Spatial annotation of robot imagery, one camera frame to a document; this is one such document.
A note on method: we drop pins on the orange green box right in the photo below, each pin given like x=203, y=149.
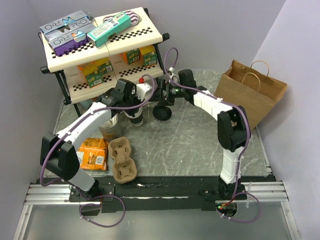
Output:
x=131, y=56

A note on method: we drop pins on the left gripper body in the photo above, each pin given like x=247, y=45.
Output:
x=132, y=100

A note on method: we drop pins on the cream three-tier shelf rack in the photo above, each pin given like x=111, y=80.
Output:
x=73, y=85

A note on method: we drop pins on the black plastic cup lid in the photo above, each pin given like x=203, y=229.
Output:
x=162, y=116

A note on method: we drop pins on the purple RO box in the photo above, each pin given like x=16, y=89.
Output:
x=69, y=38

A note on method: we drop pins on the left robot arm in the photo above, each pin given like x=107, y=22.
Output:
x=59, y=151

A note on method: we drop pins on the cardboard cup carrier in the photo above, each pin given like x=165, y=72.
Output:
x=124, y=168

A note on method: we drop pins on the yellow green snack box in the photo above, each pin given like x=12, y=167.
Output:
x=104, y=66

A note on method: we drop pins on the yellow green box right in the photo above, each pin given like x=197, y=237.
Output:
x=148, y=55

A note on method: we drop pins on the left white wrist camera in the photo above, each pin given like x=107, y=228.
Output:
x=142, y=89

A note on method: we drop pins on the teal carton box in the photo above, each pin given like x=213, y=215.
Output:
x=115, y=25

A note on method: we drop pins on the cup of straws and napkins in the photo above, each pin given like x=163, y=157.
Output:
x=111, y=129

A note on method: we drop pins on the black white paper cup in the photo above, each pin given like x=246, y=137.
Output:
x=135, y=116

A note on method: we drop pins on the brown paper bag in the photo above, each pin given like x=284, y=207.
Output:
x=244, y=86

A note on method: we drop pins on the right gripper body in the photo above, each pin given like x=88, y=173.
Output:
x=172, y=92

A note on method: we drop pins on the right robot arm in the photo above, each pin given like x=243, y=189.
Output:
x=233, y=130

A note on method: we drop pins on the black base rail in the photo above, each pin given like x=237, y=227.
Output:
x=151, y=193

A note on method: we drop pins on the purple wavy round pack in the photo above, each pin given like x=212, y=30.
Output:
x=134, y=17

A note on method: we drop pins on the orange snack bag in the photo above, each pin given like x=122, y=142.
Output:
x=92, y=154

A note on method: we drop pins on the silver blue RO box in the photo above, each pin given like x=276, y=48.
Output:
x=65, y=21

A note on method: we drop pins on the orange green snack box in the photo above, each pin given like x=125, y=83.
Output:
x=88, y=68

